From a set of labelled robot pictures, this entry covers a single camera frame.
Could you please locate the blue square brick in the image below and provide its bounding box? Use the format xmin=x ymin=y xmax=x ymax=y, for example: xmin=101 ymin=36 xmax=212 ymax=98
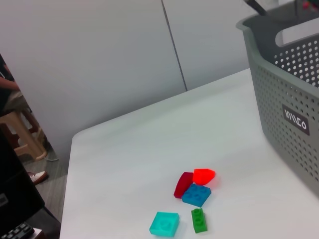
xmin=181 ymin=183 xmax=212 ymax=208

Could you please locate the seated person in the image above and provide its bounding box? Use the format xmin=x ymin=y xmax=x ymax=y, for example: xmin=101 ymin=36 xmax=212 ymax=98
xmin=0 ymin=53 xmax=28 ymax=118

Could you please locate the orange-red wedge brick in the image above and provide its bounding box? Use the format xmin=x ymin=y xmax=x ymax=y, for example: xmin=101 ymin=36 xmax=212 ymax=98
xmin=193 ymin=168 xmax=217 ymax=186

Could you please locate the white floor cable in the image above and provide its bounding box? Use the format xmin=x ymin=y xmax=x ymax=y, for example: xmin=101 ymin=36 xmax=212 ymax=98
xmin=44 ymin=141 xmax=60 ymax=162

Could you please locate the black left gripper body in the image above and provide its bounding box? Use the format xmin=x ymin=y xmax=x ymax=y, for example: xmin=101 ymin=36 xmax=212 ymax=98
xmin=245 ymin=0 xmax=269 ymax=16

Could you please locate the white red sneaker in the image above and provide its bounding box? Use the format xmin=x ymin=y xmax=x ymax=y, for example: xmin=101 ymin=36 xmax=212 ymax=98
xmin=27 ymin=170 xmax=48 ymax=185

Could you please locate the cyan square brick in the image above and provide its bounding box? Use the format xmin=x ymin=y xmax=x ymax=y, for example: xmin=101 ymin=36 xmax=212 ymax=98
xmin=149 ymin=211 xmax=180 ymax=237

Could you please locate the grey perforated storage bin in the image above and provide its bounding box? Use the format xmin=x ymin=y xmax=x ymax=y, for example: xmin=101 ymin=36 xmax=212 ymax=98
xmin=235 ymin=4 xmax=319 ymax=200

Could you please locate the dark red long brick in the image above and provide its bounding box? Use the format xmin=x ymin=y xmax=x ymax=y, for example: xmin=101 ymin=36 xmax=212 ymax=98
xmin=173 ymin=171 xmax=194 ymax=199

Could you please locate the black keyboard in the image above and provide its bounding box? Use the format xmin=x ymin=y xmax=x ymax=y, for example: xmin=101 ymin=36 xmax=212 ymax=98
xmin=0 ymin=223 xmax=35 ymax=239

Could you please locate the green rectangular brick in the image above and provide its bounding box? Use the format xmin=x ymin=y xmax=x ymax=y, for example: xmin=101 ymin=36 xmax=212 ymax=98
xmin=191 ymin=208 xmax=208 ymax=234

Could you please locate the black computer monitor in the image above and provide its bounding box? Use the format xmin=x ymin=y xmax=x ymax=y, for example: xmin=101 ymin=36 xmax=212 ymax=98
xmin=0 ymin=129 xmax=45 ymax=226

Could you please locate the beige plastic stool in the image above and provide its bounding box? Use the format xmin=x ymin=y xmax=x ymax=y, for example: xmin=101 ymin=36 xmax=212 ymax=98
xmin=0 ymin=109 xmax=48 ymax=160

